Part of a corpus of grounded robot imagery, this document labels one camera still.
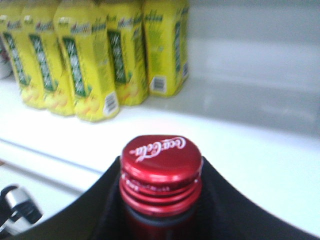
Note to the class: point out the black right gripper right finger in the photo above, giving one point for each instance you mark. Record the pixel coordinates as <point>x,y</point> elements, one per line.
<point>224,213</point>

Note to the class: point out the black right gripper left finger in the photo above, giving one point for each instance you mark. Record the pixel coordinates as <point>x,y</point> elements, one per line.
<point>96,215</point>

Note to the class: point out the red aluminium Coca-Cola bottle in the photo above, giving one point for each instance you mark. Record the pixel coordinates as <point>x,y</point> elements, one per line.
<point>160,185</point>

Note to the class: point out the white metal shelf unit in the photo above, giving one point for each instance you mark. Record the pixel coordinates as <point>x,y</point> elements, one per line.
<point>251,104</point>

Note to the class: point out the yellow pear drink bottle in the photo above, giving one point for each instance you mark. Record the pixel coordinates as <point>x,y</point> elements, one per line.
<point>162,21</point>
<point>38,22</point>
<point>126,40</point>
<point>18,45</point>
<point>81,28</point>

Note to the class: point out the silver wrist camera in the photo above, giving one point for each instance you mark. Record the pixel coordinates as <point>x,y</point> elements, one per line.
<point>22,206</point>

